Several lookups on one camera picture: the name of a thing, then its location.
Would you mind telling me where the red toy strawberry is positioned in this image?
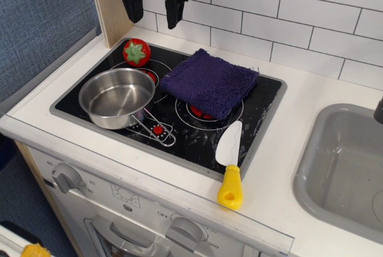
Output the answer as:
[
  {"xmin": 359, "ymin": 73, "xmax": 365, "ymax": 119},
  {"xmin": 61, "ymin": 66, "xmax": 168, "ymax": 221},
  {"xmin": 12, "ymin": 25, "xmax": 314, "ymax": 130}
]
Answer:
[{"xmin": 123, "ymin": 38, "xmax": 151, "ymax": 67}]

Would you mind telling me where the purple folded cloth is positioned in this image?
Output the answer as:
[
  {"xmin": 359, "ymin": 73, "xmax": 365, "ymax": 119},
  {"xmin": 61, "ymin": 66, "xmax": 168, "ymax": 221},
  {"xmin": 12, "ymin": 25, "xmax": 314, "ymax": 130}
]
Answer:
[{"xmin": 160, "ymin": 49, "xmax": 259, "ymax": 120}]

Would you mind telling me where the wooden side panel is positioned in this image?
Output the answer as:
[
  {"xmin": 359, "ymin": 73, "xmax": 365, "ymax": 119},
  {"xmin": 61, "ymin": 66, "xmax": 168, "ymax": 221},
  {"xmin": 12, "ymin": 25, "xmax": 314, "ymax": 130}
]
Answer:
[{"xmin": 95, "ymin": 0, "xmax": 134, "ymax": 49}]

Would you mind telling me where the stainless steel pot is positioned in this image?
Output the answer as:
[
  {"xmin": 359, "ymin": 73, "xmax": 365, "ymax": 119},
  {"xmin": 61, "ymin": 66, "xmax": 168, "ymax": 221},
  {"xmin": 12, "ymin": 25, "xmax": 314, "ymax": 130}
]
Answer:
[{"xmin": 78, "ymin": 68, "xmax": 176, "ymax": 147}]

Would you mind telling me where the black toy stovetop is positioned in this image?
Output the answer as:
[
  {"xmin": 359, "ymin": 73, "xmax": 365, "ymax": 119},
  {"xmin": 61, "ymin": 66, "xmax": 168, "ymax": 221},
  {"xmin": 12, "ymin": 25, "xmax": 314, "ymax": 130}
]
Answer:
[{"xmin": 50, "ymin": 39, "xmax": 287, "ymax": 180}]

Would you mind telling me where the grey left oven knob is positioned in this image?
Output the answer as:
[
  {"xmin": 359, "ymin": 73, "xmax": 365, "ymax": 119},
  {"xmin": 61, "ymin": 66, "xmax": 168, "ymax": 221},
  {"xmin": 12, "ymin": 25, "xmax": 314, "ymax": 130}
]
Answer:
[{"xmin": 52, "ymin": 163, "xmax": 82, "ymax": 193}]

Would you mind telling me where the grey oven knob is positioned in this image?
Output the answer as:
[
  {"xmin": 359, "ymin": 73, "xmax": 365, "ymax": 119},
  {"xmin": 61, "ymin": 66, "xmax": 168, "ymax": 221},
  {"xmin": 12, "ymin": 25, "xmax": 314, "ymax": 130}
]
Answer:
[
  {"xmin": 165, "ymin": 217, "xmax": 203, "ymax": 253},
  {"xmin": 52, "ymin": 163, "xmax": 82, "ymax": 193}
]

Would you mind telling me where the grey right oven knob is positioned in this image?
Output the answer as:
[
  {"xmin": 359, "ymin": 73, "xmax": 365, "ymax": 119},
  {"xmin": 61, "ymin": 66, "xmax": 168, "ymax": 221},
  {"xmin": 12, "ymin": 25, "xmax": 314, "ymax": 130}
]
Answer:
[{"xmin": 165, "ymin": 217, "xmax": 203, "ymax": 253}]

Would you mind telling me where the grey sink basin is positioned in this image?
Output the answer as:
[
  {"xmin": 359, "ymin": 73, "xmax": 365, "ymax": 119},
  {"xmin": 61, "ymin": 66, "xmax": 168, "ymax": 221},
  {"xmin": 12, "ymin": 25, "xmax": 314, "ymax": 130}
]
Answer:
[{"xmin": 293, "ymin": 104, "xmax": 382, "ymax": 243}]

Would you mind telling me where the yellow handled toy knife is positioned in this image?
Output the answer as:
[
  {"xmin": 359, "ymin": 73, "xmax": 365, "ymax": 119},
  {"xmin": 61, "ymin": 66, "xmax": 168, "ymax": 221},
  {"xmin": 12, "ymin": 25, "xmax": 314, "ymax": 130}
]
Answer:
[{"xmin": 215, "ymin": 120, "xmax": 243, "ymax": 210}]

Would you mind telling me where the grey oven door handle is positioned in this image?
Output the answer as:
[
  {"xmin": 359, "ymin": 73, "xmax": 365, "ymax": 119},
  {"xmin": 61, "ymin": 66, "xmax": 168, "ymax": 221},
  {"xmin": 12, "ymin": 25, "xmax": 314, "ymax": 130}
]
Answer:
[{"xmin": 93, "ymin": 216, "xmax": 156, "ymax": 255}]

